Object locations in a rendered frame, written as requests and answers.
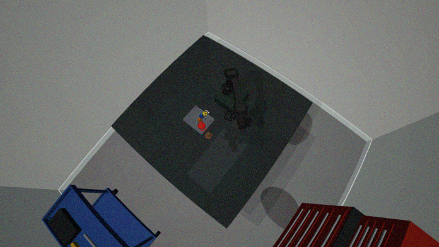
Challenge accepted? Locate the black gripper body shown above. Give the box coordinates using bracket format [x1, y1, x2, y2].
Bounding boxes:
[224, 111, 252, 127]

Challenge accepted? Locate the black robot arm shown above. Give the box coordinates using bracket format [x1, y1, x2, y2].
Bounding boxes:
[221, 67, 248, 130]

